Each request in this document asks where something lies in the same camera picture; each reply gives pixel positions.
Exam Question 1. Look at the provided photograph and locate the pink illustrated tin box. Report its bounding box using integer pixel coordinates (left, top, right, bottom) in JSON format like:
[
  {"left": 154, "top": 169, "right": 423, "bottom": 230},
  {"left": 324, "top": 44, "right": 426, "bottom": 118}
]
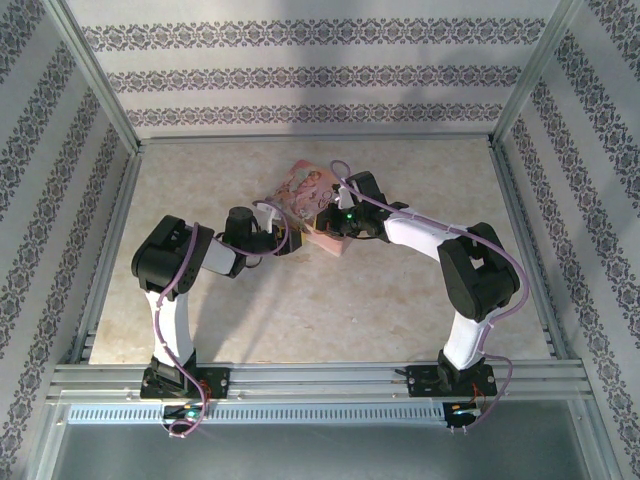
[{"left": 264, "top": 159, "right": 355, "bottom": 259}]

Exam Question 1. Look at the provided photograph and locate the grey metal panel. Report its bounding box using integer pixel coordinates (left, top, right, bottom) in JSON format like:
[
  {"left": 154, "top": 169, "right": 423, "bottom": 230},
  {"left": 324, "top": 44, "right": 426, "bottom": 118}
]
[{"left": 29, "top": 399, "right": 616, "bottom": 480}]

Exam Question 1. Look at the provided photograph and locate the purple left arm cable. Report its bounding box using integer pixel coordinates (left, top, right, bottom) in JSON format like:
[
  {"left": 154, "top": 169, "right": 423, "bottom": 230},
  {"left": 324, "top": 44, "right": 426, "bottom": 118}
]
[{"left": 155, "top": 199, "right": 291, "bottom": 440}]

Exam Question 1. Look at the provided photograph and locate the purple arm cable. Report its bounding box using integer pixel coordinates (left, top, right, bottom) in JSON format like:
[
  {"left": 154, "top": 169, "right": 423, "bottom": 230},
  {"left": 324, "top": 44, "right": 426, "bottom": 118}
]
[
  {"left": 330, "top": 159, "right": 530, "bottom": 435},
  {"left": 155, "top": 199, "right": 291, "bottom": 440}
]

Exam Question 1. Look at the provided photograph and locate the aluminium frame crossbar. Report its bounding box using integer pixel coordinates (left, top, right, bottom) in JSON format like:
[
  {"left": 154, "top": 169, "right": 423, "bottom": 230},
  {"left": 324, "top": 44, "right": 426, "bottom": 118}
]
[{"left": 135, "top": 132, "right": 496, "bottom": 146}]

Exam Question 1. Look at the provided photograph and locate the aluminium frame side rail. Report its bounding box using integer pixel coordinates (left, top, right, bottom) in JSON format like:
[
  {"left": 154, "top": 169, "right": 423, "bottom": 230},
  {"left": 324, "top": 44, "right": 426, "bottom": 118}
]
[
  {"left": 488, "top": 142, "right": 574, "bottom": 362},
  {"left": 69, "top": 144, "right": 146, "bottom": 365}
]

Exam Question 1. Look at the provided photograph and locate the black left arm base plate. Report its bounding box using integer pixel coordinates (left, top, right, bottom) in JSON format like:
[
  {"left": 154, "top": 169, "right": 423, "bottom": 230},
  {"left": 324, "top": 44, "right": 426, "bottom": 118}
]
[{"left": 139, "top": 366, "right": 232, "bottom": 401}]

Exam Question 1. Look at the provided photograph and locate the grey slotted cable duct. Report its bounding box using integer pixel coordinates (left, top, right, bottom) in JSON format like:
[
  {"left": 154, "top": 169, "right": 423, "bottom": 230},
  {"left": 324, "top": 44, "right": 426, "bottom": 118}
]
[{"left": 67, "top": 402, "right": 447, "bottom": 426}]

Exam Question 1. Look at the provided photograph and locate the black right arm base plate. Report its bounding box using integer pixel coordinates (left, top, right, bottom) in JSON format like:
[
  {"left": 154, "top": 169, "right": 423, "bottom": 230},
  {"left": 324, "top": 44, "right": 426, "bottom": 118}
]
[{"left": 407, "top": 364, "right": 499, "bottom": 399}]

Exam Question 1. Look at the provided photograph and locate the aluminium frame post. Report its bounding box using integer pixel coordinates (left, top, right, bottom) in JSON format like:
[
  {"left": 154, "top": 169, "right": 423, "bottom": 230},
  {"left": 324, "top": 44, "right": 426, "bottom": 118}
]
[
  {"left": 488, "top": 0, "right": 586, "bottom": 149},
  {"left": 42, "top": 0, "right": 144, "bottom": 154}
]

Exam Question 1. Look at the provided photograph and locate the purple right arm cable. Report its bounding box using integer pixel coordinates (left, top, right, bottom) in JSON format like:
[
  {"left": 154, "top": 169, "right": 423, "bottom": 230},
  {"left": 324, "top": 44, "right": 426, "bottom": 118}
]
[{"left": 330, "top": 159, "right": 530, "bottom": 435}]

